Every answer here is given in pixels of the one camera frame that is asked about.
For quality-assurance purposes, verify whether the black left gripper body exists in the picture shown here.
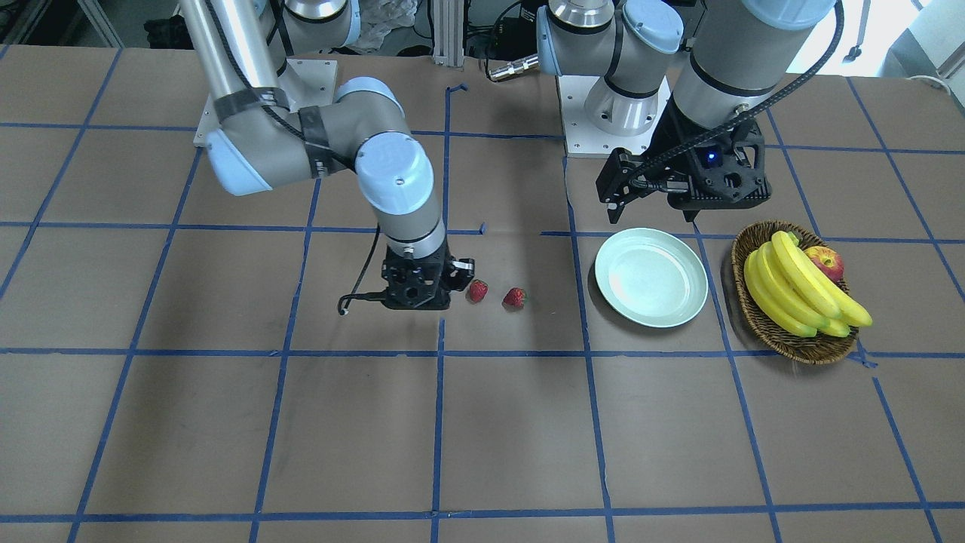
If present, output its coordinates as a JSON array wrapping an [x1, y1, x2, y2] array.
[[656, 118, 773, 210]]

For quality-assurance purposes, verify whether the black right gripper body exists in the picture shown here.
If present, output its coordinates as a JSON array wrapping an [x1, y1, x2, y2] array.
[[381, 241, 476, 311]]

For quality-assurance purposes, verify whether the red strawberry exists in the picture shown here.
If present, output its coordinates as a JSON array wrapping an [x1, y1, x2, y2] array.
[[502, 287, 527, 309], [467, 279, 489, 305]]

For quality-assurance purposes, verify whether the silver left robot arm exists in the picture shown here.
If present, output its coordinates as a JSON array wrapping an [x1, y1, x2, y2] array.
[[535, 1, 844, 224]]

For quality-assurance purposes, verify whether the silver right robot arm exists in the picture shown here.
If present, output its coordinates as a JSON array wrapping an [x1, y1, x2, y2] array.
[[180, 1, 473, 314]]

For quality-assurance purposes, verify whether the light green plate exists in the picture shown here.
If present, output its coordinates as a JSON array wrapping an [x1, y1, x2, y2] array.
[[593, 228, 709, 329]]

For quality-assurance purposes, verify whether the yellow banana bunch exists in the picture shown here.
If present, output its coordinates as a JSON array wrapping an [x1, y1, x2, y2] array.
[[743, 231, 873, 338]]

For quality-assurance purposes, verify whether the red apple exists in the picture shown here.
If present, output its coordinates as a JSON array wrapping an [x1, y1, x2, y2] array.
[[804, 245, 844, 283]]

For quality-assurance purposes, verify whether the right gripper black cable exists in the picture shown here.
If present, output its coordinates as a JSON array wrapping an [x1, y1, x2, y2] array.
[[338, 222, 389, 316]]

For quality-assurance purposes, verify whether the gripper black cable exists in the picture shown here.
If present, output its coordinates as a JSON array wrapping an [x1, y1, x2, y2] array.
[[641, 0, 844, 170], [338, 222, 389, 316]]

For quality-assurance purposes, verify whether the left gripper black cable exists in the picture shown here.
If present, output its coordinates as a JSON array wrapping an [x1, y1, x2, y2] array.
[[641, 0, 844, 170]]

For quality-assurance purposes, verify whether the aluminium frame post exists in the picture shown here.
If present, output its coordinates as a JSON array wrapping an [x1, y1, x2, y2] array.
[[428, 0, 467, 71]]

